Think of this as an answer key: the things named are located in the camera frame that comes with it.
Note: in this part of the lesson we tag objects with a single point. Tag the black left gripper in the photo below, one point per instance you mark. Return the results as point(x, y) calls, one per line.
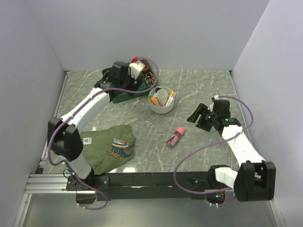
point(132, 82)

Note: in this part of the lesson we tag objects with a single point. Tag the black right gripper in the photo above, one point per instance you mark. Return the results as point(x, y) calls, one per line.
point(201, 109)

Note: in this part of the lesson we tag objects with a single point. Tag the white pen brown cap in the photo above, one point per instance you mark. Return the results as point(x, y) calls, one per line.
point(168, 101)

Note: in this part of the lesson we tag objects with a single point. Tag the pink capped pencil tube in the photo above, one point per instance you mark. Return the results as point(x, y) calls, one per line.
point(172, 141)

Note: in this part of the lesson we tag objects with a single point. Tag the white marker blue cap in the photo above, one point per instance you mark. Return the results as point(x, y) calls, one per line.
point(156, 90)

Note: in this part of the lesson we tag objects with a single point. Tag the black marker orange cap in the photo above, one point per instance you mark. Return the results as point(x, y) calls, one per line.
point(154, 102)

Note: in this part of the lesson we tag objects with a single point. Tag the white round pen holder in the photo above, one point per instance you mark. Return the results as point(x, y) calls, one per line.
point(161, 109)

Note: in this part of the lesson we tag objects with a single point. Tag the white pen light blue cap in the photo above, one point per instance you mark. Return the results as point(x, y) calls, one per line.
point(173, 99)

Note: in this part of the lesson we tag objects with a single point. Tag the white pen yellow cap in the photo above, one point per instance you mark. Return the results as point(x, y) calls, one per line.
point(172, 93)

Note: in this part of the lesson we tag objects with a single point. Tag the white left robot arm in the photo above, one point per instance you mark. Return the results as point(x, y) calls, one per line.
point(64, 133)

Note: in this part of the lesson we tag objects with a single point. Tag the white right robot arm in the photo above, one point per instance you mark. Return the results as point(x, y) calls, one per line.
point(255, 179)

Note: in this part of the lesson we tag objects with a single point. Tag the orange black rolled sock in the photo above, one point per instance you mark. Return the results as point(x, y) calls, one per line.
point(146, 67)

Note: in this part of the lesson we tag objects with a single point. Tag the green divided organizer tray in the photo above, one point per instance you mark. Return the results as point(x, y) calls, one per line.
point(143, 89)

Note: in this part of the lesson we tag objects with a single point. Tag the pink patterned rolled sock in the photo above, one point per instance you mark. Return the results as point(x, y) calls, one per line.
point(149, 78)

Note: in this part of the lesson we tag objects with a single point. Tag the black front base bar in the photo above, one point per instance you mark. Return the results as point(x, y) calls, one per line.
point(122, 186)

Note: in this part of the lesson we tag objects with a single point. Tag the green folded t-shirt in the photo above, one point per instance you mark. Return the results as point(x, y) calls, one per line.
point(105, 150)

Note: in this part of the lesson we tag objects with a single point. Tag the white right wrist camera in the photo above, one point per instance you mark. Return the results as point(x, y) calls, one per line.
point(210, 107)

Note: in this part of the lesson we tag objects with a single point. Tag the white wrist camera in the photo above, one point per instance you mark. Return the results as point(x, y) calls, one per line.
point(210, 107)
point(135, 68)

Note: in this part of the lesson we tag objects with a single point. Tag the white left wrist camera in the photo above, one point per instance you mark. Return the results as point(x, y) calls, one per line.
point(135, 68)

